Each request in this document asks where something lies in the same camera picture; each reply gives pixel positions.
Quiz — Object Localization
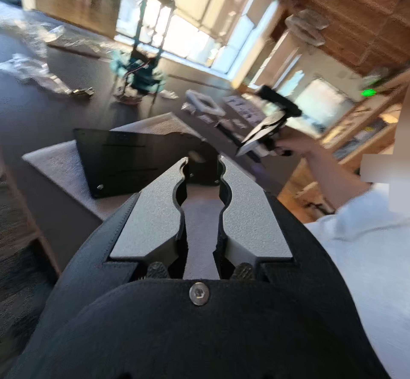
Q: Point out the white foam ring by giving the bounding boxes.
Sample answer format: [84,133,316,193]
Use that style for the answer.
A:
[185,89,227,117]

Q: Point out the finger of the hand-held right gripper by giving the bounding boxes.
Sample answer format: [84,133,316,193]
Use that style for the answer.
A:
[242,111,286,145]
[235,124,281,158]

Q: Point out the light wooden box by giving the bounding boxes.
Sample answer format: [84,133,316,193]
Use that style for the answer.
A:
[279,161,337,222]

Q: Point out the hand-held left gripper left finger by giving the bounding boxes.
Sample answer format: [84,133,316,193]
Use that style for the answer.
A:
[110,157,189,266]

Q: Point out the small clear screw bags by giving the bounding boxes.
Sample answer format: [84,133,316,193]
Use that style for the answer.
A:
[160,90,253,131]

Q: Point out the white foam sheet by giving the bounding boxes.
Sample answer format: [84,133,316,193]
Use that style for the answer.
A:
[22,112,225,280]

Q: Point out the black tube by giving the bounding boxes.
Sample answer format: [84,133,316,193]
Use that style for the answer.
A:
[215,122,264,163]

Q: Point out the large window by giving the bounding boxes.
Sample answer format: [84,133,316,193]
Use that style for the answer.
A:
[115,0,279,75]

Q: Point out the black metal plate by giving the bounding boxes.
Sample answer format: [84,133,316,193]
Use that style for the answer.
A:
[74,128,225,199]

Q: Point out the printed instruction sheet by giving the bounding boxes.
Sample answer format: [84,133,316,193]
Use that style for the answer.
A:
[224,94,268,123]

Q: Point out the wooden shelving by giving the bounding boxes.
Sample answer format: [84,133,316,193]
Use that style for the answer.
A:
[320,71,410,165]

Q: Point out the dark grey desk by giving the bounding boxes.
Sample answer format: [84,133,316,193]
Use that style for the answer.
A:
[0,28,308,274]

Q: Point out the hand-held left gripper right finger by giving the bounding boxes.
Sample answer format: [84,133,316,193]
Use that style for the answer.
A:
[219,155,294,266]

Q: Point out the clear plastic wrap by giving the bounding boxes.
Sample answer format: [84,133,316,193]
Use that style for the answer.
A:
[0,2,129,60]

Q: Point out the black flat strip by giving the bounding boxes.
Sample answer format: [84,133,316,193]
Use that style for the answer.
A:
[47,43,101,59]

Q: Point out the crumpled clear plastic bag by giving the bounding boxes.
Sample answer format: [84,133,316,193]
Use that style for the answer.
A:
[0,53,72,96]

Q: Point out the person's right hand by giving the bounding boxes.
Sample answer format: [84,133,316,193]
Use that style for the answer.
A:
[275,135,318,160]

